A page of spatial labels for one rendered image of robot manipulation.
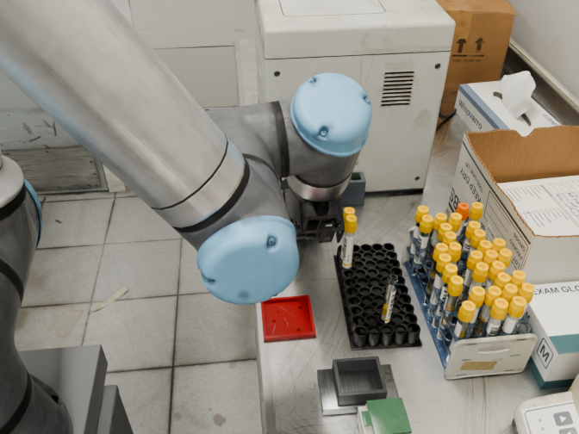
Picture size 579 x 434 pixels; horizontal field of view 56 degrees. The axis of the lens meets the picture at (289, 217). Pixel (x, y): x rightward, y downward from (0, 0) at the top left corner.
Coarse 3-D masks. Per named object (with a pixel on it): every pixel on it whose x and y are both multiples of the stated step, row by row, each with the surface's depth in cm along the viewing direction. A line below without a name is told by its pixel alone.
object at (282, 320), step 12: (276, 300) 76; (288, 300) 76; (300, 300) 76; (264, 312) 74; (276, 312) 75; (288, 312) 75; (300, 312) 75; (264, 324) 72; (276, 324) 73; (288, 324) 73; (300, 324) 73; (312, 324) 72; (264, 336) 71; (276, 336) 71; (288, 336) 71; (300, 336) 71; (312, 336) 71
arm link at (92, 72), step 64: (0, 0) 27; (64, 0) 29; (0, 64) 30; (64, 64) 30; (128, 64) 32; (64, 128) 34; (128, 128) 33; (192, 128) 35; (192, 192) 36; (256, 192) 40; (256, 256) 38
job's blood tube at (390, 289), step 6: (390, 276) 67; (396, 276) 66; (390, 282) 66; (396, 282) 66; (390, 288) 66; (384, 294) 68; (390, 294) 67; (384, 300) 68; (390, 300) 68; (384, 306) 69; (390, 306) 68; (384, 312) 69; (390, 312) 69; (384, 318) 70
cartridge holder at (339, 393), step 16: (336, 368) 64; (352, 368) 66; (368, 368) 66; (384, 368) 66; (320, 384) 65; (336, 384) 63; (352, 384) 65; (368, 384) 65; (384, 384) 62; (336, 400) 63; (352, 400) 62
